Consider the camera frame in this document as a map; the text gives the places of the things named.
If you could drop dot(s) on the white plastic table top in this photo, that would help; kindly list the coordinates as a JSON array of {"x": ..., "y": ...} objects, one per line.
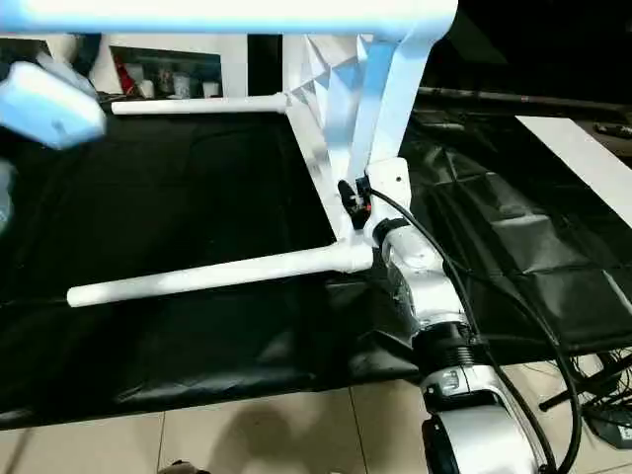
[{"x": 336, "y": 99}]

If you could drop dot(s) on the white glass-door cabinet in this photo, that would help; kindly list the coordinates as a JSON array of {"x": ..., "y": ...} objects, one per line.
[{"x": 232, "y": 64}]

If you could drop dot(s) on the long black rod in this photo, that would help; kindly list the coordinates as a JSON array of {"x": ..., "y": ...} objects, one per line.
[{"x": 518, "y": 99}]

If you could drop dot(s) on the white paper sheet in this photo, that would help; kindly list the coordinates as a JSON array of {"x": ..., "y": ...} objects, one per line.
[{"x": 573, "y": 153}]

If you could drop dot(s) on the black metal stand leg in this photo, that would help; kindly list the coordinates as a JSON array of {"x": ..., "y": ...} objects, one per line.
[{"x": 577, "y": 395}]

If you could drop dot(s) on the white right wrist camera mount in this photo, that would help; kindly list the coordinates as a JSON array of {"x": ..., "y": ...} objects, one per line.
[{"x": 392, "y": 182}]

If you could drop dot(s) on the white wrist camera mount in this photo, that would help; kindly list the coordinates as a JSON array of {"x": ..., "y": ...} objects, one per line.
[
  {"x": 49, "y": 108},
  {"x": 392, "y": 182}
]

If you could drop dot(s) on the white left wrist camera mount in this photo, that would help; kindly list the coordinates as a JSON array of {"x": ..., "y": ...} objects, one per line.
[{"x": 49, "y": 108}]

